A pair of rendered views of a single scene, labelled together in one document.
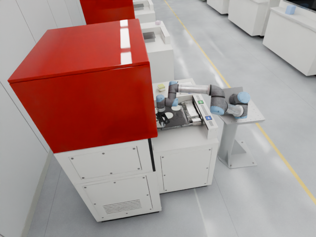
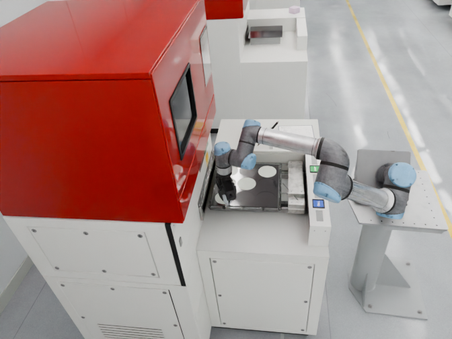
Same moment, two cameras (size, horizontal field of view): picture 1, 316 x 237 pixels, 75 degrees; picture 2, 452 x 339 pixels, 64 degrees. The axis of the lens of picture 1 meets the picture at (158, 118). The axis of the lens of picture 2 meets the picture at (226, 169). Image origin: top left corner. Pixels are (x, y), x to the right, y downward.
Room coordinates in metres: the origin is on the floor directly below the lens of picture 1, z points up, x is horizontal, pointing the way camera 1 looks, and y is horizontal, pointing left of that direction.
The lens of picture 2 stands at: (0.20, -0.40, 2.21)
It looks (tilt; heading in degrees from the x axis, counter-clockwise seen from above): 39 degrees down; 15
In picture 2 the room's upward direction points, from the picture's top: 6 degrees counter-clockwise
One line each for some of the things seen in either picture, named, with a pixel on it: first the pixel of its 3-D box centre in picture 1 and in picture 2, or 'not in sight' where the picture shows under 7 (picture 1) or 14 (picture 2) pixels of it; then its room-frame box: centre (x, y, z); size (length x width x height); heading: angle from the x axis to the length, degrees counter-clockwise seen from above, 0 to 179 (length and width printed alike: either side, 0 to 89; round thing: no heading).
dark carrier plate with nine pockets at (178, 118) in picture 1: (168, 115); (246, 183); (1.65, -0.11, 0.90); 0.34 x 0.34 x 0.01; 4
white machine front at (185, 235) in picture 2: (147, 122); (196, 190); (1.44, 0.10, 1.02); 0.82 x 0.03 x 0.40; 4
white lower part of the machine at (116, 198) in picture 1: (123, 167); (155, 261); (1.41, 0.44, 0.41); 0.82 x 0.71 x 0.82; 4
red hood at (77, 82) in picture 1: (99, 80); (107, 99); (1.41, 0.41, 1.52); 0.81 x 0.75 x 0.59; 4
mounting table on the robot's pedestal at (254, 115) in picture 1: (235, 113); (388, 203); (1.74, -0.87, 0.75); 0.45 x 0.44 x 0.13; 91
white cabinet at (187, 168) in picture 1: (177, 140); (267, 233); (1.73, -0.21, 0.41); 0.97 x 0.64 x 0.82; 4
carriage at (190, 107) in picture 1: (192, 113); (295, 187); (1.68, -0.37, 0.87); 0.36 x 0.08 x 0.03; 4
